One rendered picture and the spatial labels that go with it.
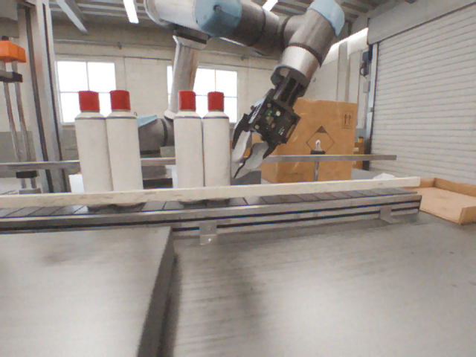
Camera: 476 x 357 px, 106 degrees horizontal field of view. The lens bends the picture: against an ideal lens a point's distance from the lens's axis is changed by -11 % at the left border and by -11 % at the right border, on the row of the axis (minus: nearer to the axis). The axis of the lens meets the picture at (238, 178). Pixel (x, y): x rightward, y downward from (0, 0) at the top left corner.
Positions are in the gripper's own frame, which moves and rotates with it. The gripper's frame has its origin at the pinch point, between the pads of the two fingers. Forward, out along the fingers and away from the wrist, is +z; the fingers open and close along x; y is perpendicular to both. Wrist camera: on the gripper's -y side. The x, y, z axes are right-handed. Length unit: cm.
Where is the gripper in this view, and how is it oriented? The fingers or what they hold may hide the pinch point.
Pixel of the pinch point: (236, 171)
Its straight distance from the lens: 41.2
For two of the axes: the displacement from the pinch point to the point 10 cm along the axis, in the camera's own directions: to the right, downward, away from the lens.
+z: -4.9, 8.7, 0.9
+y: 1.8, 2.0, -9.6
